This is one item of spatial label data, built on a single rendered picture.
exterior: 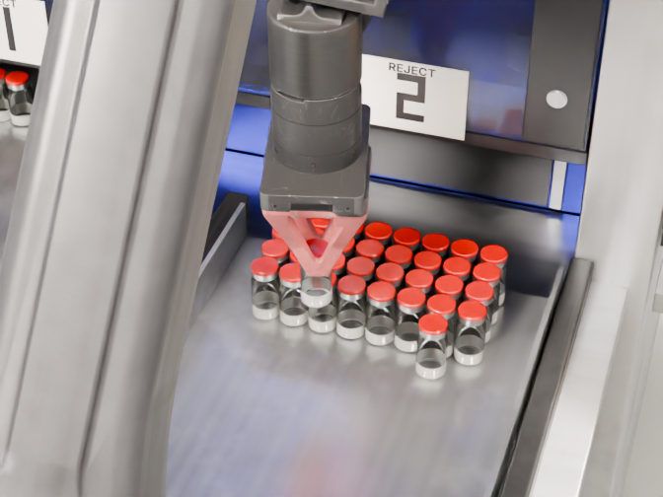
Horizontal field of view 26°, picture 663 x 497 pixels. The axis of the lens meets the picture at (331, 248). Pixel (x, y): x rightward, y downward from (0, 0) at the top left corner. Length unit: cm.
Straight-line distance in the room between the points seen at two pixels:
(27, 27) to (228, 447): 39
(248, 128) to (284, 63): 39
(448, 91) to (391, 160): 16
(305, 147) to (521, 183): 34
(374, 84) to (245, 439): 28
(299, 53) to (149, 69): 49
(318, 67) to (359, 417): 27
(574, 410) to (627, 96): 22
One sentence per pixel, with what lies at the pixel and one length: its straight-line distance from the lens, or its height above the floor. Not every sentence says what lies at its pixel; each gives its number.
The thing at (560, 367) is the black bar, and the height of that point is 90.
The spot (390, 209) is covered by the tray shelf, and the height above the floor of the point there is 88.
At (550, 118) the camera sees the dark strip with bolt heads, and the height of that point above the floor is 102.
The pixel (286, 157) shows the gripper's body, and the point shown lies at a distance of 90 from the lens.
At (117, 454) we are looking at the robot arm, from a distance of 38.
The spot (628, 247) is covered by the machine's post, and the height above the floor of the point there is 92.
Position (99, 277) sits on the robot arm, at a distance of 37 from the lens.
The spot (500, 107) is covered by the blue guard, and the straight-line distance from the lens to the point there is 106.
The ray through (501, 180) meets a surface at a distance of 120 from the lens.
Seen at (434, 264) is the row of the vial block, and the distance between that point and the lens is 106.
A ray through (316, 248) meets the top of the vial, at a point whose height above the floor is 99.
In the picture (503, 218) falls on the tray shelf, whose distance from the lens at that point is 119.
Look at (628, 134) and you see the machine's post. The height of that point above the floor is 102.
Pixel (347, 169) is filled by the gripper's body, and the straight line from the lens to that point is 90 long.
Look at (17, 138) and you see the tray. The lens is 130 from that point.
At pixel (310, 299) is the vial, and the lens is 99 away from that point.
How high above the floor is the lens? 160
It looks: 39 degrees down
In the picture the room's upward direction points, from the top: straight up
